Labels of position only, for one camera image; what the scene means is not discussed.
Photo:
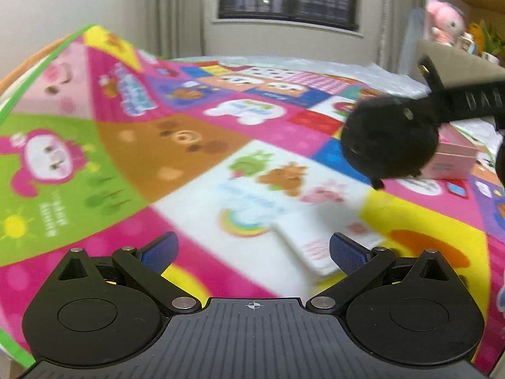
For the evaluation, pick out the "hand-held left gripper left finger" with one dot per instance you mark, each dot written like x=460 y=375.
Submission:
x=159 y=252

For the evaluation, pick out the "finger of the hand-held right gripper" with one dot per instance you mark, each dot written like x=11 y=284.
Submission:
x=473 y=102

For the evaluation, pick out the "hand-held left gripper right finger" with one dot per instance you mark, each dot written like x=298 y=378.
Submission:
x=349 y=254

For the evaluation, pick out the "white tissue pack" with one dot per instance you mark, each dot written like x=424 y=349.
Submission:
x=307 y=248

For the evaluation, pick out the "pink cardboard box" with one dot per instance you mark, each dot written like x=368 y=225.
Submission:
x=449 y=158

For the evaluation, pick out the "black plush toy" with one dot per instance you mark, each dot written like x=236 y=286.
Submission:
x=386 y=138

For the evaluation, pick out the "small white bottle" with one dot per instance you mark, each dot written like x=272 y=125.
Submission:
x=466 y=42

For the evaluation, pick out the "green potted plant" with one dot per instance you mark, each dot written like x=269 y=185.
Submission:
x=493 y=37

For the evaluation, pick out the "yellow plush toy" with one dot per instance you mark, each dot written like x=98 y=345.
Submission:
x=476 y=32

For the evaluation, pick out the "pink plush doll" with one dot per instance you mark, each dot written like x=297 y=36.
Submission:
x=447 y=21

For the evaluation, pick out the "colourful cartoon play mat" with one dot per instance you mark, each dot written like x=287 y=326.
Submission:
x=118 y=146

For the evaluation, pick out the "white sheer curtain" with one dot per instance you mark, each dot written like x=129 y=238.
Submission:
x=382 y=27

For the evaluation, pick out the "black framed window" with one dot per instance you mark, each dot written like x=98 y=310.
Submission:
x=290 y=0

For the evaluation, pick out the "grey curtain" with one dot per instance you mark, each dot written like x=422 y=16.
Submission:
x=179 y=8

